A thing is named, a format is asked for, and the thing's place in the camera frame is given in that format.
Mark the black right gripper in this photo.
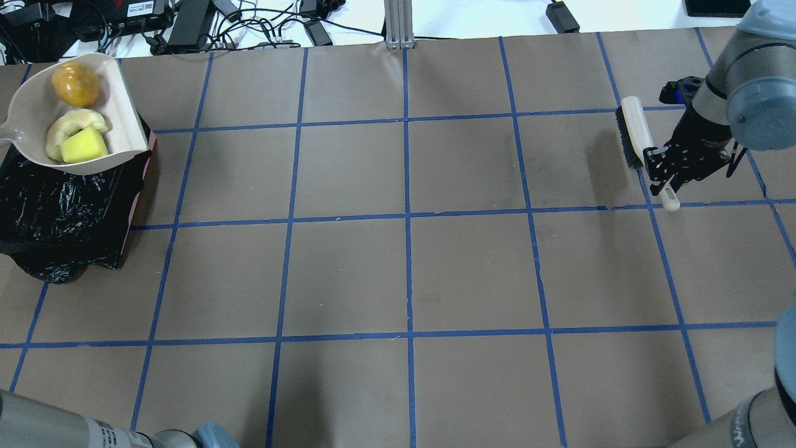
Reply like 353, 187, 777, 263
642, 77, 747, 195

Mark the white hand brush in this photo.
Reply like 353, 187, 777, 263
615, 96, 680, 212

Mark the yellow sponge wedge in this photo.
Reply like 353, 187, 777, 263
59, 128, 109, 164

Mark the beige plastic dustpan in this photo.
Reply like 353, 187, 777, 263
1, 53, 155, 175

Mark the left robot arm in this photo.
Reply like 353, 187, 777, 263
1, 390, 239, 447

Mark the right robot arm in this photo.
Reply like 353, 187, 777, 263
620, 1, 794, 447

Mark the black lined trash bin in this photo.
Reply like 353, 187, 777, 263
1, 124, 156, 284

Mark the black power adapter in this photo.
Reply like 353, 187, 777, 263
545, 1, 580, 34

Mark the aluminium frame post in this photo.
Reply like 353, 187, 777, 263
384, 0, 416, 49

